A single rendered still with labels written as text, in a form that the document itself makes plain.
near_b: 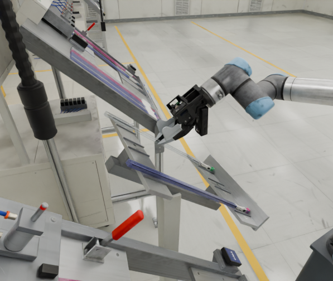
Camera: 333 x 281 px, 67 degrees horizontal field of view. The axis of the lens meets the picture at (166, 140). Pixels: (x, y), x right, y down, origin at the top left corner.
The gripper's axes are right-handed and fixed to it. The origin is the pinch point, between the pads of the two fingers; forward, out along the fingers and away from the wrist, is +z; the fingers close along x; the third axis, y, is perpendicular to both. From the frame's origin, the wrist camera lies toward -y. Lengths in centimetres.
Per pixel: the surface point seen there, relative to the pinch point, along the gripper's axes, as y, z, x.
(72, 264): 26.2, 18.3, 38.1
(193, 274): -1.6, 11.4, 38.1
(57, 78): 1, 31, -115
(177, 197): -9.3, 6.9, 13.9
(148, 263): 8.3, 15.7, 35.2
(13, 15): 52, -2, 42
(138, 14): -181, -142, -680
